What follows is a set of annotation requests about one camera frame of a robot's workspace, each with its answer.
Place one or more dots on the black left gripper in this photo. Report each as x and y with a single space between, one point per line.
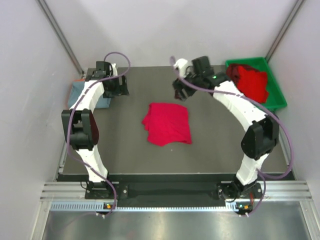
120 90

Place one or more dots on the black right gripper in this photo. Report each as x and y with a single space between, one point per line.
179 85

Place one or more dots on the crimson red t-shirt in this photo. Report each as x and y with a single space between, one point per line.
167 123

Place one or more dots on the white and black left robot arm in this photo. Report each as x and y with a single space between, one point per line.
81 131

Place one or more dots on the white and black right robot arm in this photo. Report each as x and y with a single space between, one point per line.
261 129

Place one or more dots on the folded orange t-shirt under blue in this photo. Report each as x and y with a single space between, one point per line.
75 80

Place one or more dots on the folded blue-grey t-shirt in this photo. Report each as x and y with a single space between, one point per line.
103 103

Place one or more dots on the dark maroon t-shirt in bin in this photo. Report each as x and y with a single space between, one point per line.
232 71

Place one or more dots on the bright red t-shirt in bin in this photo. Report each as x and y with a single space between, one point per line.
253 84

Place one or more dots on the green plastic bin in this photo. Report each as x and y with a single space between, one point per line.
276 99

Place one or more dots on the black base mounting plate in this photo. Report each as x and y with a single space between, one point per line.
179 194

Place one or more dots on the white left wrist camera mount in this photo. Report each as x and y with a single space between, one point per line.
113 70

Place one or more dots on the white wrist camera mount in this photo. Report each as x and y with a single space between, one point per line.
181 65
113 70

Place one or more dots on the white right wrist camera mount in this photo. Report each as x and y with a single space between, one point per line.
181 65

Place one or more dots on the left aluminium corner post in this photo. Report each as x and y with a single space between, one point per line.
60 35

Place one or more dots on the aluminium corner post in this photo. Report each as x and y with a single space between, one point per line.
298 4
60 35

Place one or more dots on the aluminium front frame rail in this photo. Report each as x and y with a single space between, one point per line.
287 190

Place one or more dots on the right aluminium corner post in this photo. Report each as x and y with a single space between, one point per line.
298 4

